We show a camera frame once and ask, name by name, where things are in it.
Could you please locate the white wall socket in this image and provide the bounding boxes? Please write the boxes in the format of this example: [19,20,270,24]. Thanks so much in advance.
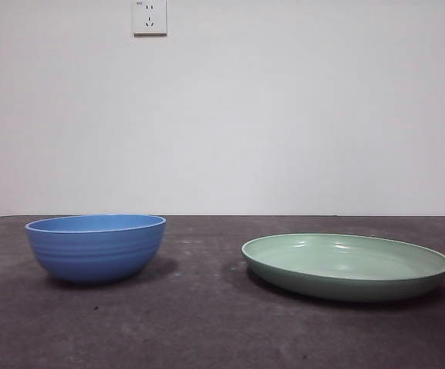
[132,0,168,38]

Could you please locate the blue ribbed bowl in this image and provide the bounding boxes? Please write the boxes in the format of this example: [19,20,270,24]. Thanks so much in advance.
[25,214,168,285]

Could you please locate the green round plate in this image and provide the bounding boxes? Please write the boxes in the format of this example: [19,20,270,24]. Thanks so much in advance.
[240,232,445,303]

